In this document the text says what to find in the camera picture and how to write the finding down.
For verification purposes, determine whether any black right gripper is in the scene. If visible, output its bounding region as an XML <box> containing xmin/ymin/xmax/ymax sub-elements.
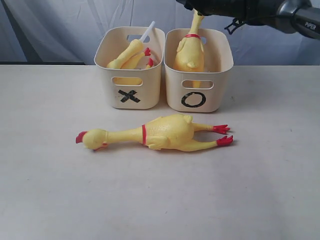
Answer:
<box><xmin>178</xmin><ymin>0</ymin><xmax>283</xmax><ymax>25</ymax></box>

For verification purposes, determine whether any whole rubber chicken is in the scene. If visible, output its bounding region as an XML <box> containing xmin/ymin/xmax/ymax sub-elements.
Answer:
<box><xmin>75</xmin><ymin>113</ymin><xmax>234</xmax><ymax>152</ymax></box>
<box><xmin>173</xmin><ymin>10</ymin><xmax>205</xmax><ymax>73</ymax></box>

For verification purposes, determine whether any broken chicken head half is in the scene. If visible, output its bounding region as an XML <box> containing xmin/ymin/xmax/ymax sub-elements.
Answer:
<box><xmin>106</xmin><ymin>21</ymin><xmax>156</xmax><ymax>69</ymax></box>

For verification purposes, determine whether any broken chicken body half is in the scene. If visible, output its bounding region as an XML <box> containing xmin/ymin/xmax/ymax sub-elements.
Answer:
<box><xmin>113</xmin><ymin>50</ymin><xmax>158</xmax><ymax>86</ymax></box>

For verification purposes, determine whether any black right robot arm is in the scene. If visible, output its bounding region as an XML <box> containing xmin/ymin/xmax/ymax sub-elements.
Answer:
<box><xmin>178</xmin><ymin>0</ymin><xmax>320</xmax><ymax>40</ymax></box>

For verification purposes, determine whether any cream bin marked O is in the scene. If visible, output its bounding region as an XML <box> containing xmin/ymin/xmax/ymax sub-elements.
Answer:
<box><xmin>163</xmin><ymin>28</ymin><xmax>234</xmax><ymax>113</ymax></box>

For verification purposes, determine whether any cream bin marked X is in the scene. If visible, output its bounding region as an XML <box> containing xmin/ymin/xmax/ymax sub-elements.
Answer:
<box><xmin>94</xmin><ymin>21</ymin><xmax>165</xmax><ymax>110</ymax></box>

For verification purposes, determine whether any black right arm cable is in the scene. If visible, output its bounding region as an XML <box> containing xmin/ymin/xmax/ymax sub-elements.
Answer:
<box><xmin>223</xmin><ymin>9</ymin><xmax>278</xmax><ymax>35</ymax></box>

